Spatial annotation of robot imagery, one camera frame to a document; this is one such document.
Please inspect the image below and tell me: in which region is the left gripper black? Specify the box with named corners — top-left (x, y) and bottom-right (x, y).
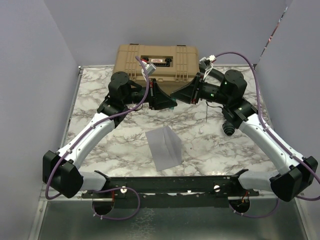
top-left (123, 78), bottom-right (178, 110)

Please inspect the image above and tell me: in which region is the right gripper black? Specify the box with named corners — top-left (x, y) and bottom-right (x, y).
top-left (170, 72), bottom-right (231, 105)

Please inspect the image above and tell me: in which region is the grey envelope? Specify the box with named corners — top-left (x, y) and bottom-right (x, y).
top-left (145, 126), bottom-right (182, 172)

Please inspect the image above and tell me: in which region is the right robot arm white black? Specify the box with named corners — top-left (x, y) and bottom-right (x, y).
top-left (170, 69), bottom-right (318, 202)

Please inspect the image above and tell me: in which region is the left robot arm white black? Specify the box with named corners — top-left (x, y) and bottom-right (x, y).
top-left (42, 71), bottom-right (177, 198)

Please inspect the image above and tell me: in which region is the tan plastic tool case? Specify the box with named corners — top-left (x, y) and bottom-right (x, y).
top-left (113, 43), bottom-right (200, 95)

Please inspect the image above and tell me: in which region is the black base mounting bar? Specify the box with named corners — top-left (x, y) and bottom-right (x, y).
top-left (81, 173), bottom-right (259, 209)

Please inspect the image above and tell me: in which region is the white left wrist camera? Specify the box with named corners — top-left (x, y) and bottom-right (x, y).
top-left (141, 58), bottom-right (156, 79)

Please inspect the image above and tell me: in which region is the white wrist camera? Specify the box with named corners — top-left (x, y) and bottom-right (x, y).
top-left (141, 58), bottom-right (156, 79)
top-left (199, 55), bottom-right (217, 78)

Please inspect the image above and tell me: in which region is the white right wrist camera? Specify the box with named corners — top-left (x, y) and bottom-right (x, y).
top-left (199, 55), bottom-right (217, 78)

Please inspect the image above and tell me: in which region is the black corrugated hose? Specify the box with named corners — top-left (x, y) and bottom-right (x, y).
top-left (198, 63), bottom-right (237, 137)

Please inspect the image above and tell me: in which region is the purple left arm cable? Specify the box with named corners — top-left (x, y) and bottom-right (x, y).
top-left (44, 56), bottom-right (153, 221)

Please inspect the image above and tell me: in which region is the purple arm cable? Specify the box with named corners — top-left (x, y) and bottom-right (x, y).
top-left (44, 56), bottom-right (153, 221)
top-left (199, 51), bottom-right (320, 218)

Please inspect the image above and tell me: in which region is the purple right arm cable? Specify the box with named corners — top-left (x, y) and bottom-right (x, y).
top-left (199, 51), bottom-right (320, 218)

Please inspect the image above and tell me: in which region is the aluminium frame rail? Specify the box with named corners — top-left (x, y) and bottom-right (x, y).
top-left (40, 65), bottom-right (84, 201)

